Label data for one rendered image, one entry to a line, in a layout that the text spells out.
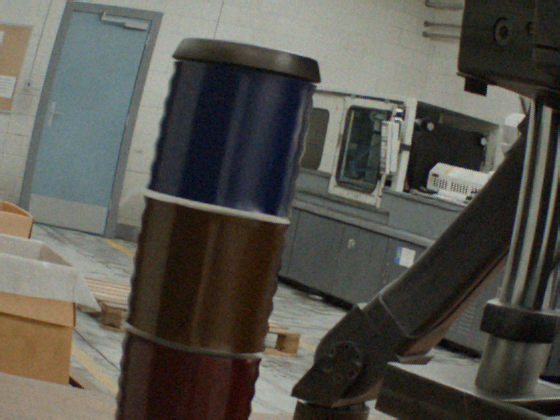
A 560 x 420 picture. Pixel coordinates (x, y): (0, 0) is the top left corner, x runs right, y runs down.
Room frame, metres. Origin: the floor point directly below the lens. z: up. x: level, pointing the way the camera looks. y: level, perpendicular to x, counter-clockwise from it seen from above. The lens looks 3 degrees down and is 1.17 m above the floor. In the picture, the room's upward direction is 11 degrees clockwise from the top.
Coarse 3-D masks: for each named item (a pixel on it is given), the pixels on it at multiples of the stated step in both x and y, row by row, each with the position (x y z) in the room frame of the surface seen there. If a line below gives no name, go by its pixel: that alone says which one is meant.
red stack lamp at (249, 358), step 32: (128, 352) 0.32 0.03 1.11; (160, 352) 0.31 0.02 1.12; (192, 352) 0.31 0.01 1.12; (224, 352) 0.32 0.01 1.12; (128, 384) 0.32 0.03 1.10; (160, 384) 0.31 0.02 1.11; (192, 384) 0.31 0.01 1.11; (224, 384) 0.32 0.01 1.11; (128, 416) 0.32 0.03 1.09; (160, 416) 0.31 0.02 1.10; (192, 416) 0.31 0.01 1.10; (224, 416) 0.32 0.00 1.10
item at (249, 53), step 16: (192, 48) 0.32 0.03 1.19; (208, 48) 0.31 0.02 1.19; (224, 48) 0.31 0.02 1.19; (240, 48) 0.31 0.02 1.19; (256, 48) 0.31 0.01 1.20; (272, 48) 0.31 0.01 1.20; (224, 64) 0.32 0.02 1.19; (240, 64) 0.31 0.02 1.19; (256, 64) 0.31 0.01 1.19; (272, 64) 0.31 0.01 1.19; (288, 64) 0.31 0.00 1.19; (304, 64) 0.32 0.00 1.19; (304, 80) 0.33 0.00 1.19; (320, 80) 0.33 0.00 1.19
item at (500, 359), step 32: (544, 96) 0.57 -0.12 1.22; (544, 128) 0.57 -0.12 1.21; (544, 160) 0.57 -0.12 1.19; (544, 192) 0.57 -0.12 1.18; (544, 224) 0.57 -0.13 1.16; (512, 256) 0.58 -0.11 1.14; (544, 256) 0.57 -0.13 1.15; (512, 288) 0.57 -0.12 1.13; (544, 288) 0.57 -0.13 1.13; (512, 320) 0.56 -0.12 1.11; (544, 320) 0.56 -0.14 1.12; (512, 352) 0.57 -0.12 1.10; (544, 352) 0.57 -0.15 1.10; (384, 384) 0.61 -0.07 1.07; (416, 384) 0.59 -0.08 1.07; (448, 384) 0.57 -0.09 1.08; (480, 384) 0.58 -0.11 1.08; (512, 384) 0.56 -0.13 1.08; (544, 384) 0.60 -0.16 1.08; (416, 416) 0.58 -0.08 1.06; (448, 416) 0.56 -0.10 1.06; (480, 416) 0.54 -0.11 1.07; (512, 416) 0.51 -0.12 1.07; (544, 416) 0.50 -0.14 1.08
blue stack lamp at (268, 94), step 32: (192, 64) 0.32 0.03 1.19; (192, 96) 0.32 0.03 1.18; (224, 96) 0.31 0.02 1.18; (256, 96) 0.31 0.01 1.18; (288, 96) 0.32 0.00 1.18; (160, 128) 0.32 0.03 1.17; (192, 128) 0.31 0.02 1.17; (224, 128) 0.31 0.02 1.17; (256, 128) 0.31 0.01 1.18; (288, 128) 0.32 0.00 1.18; (160, 160) 0.32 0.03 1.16; (192, 160) 0.31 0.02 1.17; (224, 160) 0.31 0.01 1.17; (256, 160) 0.31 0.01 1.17; (288, 160) 0.32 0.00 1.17; (160, 192) 0.32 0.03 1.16; (192, 192) 0.31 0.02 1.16; (224, 192) 0.31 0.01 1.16; (256, 192) 0.31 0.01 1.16; (288, 192) 0.32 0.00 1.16
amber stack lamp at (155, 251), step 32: (160, 224) 0.32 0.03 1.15; (192, 224) 0.31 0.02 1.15; (224, 224) 0.31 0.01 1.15; (256, 224) 0.32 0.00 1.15; (288, 224) 0.33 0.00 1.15; (160, 256) 0.32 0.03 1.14; (192, 256) 0.31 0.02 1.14; (224, 256) 0.31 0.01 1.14; (256, 256) 0.32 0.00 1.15; (160, 288) 0.31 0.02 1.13; (192, 288) 0.31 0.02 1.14; (224, 288) 0.31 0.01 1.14; (256, 288) 0.32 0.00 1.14; (128, 320) 0.32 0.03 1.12; (160, 320) 0.31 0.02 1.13; (192, 320) 0.31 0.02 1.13; (224, 320) 0.31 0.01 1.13; (256, 320) 0.32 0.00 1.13; (256, 352) 0.32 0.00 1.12
